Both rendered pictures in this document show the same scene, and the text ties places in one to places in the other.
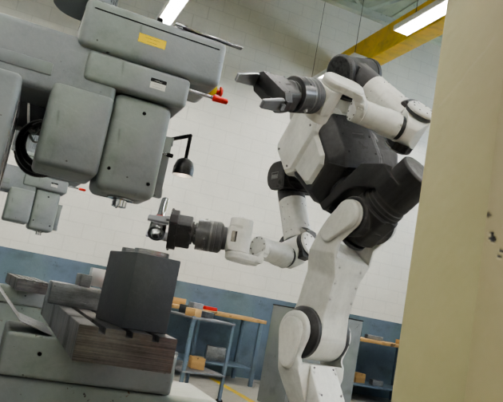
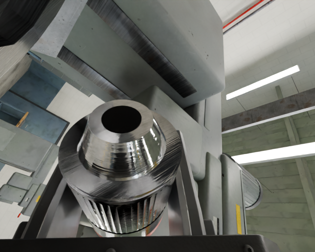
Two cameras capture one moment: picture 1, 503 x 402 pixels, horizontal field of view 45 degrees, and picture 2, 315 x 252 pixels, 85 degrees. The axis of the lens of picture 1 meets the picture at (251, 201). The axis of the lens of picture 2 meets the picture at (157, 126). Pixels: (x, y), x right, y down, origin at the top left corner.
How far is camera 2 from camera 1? 1.66 m
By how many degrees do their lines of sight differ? 60
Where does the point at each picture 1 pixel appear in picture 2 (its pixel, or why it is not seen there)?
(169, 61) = not seen: hidden behind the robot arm
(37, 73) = (203, 117)
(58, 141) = (169, 110)
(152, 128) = not seen: hidden behind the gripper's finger
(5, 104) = (211, 66)
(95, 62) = (217, 162)
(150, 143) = (166, 218)
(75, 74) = (207, 145)
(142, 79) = (216, 207)
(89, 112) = (190, 147)
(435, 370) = not seen: outside the picture
